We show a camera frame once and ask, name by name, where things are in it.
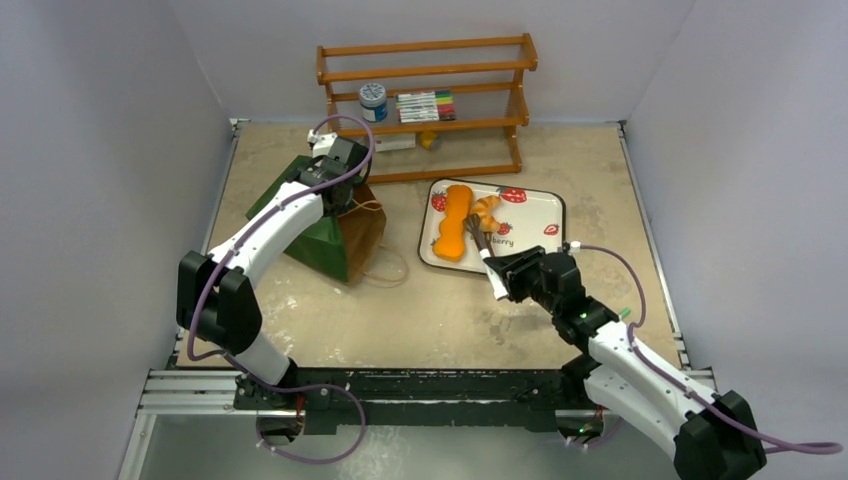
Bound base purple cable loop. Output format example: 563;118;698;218
254;382;368;465

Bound yellow small cube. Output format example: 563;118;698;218
419;131;441;150

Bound strawberry print white tray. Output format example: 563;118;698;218
418;178;566;274

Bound fake croissant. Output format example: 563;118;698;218
469;195;502;234

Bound wooden shelf rack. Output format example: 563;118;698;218
315;32;538;184

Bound metal tongs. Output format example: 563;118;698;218
463;213;508;301

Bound green brown paper bag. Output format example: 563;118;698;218
284;185;387;285

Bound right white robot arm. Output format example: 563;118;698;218
483;247;767;479

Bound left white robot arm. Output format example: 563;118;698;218
176;132;373;409

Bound blue white jar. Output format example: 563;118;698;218
358;82;388;123

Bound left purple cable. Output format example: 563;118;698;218
185;113;378;392

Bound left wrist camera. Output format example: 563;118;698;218
307;129;338;158

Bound white small box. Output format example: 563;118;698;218
375;133;417;152

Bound coloured marker set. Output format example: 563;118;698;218
395;90;456;123

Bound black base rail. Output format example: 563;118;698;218
234;367;615;439

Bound orange fake bread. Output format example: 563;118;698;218
432;184;473;263

